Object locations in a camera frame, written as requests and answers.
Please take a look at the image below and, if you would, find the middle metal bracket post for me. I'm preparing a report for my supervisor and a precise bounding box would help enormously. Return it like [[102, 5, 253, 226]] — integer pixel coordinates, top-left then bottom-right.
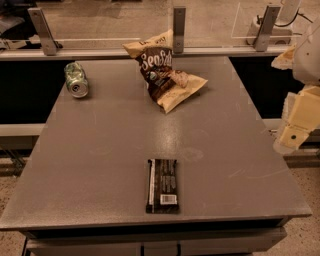
[[173, 7, 186, 54]]

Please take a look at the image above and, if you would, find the metal bracket post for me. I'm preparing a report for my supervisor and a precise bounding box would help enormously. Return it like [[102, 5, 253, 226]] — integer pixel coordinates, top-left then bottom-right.
[[173, 7, 186, 54], [28, 7, 59, 56], [253, 5, 280, 52]]

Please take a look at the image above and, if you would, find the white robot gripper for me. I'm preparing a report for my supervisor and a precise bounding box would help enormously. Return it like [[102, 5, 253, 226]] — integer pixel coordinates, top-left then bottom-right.
[[271, 20, 320, 155]]

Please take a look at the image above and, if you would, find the black rxbar chocolate bar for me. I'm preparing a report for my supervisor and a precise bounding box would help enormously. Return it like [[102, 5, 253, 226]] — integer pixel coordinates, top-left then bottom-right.
[[146, 159, 179, 214]]

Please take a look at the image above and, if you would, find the left metal bracket post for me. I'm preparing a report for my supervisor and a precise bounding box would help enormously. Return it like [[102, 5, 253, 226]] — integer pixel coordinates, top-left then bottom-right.
[[28, 7, 59, 56]]

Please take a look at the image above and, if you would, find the black cable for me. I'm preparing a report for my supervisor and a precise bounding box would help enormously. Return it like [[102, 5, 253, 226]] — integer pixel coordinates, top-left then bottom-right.
[[256, 8, 314, 28]]

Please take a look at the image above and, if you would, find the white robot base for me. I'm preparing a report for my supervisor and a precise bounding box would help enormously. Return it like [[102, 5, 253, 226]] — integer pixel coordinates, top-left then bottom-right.
[[247, 0, 302, 45]]

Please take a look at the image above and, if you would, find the brown sea salt chip bag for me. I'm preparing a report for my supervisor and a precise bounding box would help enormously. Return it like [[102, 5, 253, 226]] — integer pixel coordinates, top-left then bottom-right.
[[123, 30, 207, 113]]

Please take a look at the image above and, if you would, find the right metal bracket post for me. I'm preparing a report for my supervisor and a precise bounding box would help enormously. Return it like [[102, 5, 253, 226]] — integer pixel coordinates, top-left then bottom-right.
[[253, 5, 280, 52]]

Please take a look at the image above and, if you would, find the clear acrylic barrier panel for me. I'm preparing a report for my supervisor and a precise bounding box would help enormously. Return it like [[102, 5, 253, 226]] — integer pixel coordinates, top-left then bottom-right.
[[37, 0, 285, 49]]

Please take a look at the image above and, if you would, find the green crushed soda can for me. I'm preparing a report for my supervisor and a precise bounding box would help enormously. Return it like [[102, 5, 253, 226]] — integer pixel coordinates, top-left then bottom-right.
[[64, 62, 89, 98]]

